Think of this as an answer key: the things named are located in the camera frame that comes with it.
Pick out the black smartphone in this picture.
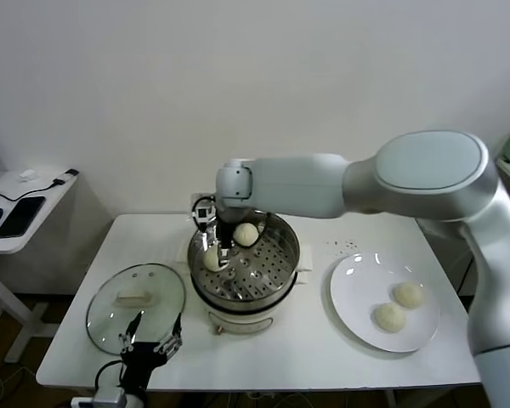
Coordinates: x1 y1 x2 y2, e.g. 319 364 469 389
0 195 47 239

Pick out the white steamed baozi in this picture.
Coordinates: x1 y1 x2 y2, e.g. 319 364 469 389
232 222 259 248
202 248 229 273
372 302 408 333
391 280 425 309

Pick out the thin black charging cable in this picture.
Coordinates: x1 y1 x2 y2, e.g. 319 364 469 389
0 180 65 204

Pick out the perforated steel steamer basket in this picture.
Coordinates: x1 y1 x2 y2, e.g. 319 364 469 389
185 207 301 303

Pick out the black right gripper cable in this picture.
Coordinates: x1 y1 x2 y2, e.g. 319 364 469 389
193 194 218 233

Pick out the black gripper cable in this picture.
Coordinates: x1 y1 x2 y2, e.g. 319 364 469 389
193 194 218 233
93 360 127 390

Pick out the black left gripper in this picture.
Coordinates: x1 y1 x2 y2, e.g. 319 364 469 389
117 309 184 394

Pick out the round glass pot lid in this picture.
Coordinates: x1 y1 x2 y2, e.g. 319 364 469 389
86 263 187 357

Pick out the white round plate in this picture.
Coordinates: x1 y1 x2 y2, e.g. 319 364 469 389
329 253 441 353

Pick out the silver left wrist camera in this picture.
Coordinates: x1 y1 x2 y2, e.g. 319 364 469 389
71 388 128 408

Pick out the white side table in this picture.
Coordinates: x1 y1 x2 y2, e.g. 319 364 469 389
0 169 80 365

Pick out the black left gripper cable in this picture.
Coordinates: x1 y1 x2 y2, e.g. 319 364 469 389
93 360 127 390

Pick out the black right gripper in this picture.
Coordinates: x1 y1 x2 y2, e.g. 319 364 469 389
199 212 239 269

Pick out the white electric cooker base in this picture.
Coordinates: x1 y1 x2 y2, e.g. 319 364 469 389
174 237 314 337

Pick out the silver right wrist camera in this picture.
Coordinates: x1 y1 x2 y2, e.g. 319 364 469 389
190 193 217 224

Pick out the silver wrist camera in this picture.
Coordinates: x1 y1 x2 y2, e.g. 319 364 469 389
190 193 217 224
71 388 128 408

